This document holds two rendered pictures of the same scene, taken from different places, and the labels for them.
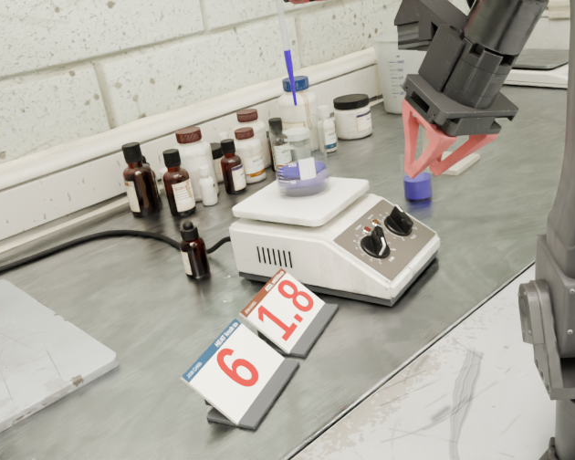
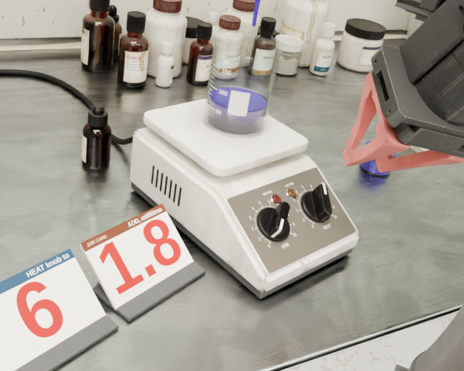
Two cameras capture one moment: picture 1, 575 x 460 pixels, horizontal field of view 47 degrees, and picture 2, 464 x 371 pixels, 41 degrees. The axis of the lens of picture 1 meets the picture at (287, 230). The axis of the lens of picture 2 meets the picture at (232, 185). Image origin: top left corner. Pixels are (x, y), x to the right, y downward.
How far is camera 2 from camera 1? 0.19 m
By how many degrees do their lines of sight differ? 10
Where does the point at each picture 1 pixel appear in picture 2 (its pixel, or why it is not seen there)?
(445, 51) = (439, 37)
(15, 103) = not seen: outside the picture
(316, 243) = (208, 193)
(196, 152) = (166, 25)
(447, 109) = (408, 110)
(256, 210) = (166, 126)
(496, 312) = (369, 361)
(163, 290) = (48, 168)
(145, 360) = not seen: outside the picture
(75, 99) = not seen: outside the picture
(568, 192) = (443, 359)
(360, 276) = (240, 252)
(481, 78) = not seen: outside the picture
